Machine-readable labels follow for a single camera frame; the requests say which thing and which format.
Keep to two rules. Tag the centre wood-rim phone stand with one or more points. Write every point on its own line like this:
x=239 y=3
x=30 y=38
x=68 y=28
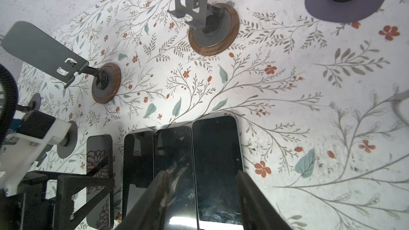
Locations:
x=36 y=48

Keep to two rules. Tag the dark grey round stand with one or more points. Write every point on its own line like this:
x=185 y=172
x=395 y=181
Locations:
x=65 y=148

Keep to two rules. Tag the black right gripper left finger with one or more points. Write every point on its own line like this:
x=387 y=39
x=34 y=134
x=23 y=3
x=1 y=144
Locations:
x=150 y=212

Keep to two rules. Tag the grey stand with wood-rim base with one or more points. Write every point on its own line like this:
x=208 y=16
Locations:
x=213 y=27

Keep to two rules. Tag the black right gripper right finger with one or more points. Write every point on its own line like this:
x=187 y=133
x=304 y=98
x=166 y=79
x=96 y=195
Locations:
x=256 y=211

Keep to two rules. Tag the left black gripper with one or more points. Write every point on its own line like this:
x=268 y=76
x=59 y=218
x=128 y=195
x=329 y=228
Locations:
x=29 y=209

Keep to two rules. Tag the far left grey stand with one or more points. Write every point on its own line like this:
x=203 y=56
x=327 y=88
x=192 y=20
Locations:
x=34 y=104

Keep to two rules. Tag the white phone stand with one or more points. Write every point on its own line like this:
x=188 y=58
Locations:
x=400 y=105

